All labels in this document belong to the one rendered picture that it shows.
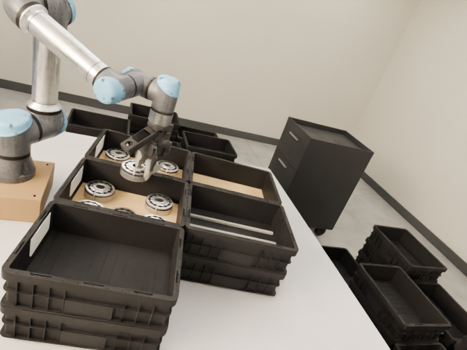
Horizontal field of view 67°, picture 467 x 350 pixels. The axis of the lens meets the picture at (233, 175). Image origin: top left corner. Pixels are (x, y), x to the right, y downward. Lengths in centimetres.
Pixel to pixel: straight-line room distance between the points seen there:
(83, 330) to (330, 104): 462
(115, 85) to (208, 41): 340
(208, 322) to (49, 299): 48
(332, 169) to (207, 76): 222
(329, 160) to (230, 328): 188
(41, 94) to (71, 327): 81
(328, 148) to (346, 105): 262
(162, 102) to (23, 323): 70
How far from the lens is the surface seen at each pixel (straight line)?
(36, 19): 121
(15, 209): 142
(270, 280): 131
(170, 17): 431
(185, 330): 116
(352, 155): 292
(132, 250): 116
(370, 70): 535
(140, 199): 139
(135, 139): 117
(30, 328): 106
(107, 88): 105
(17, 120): 139
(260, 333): 124
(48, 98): 144
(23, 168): 146
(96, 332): 103
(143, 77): 117
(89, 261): 111
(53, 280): 91
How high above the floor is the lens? 159
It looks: 25 degrees down
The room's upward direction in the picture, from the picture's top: 20 degrees clockwise
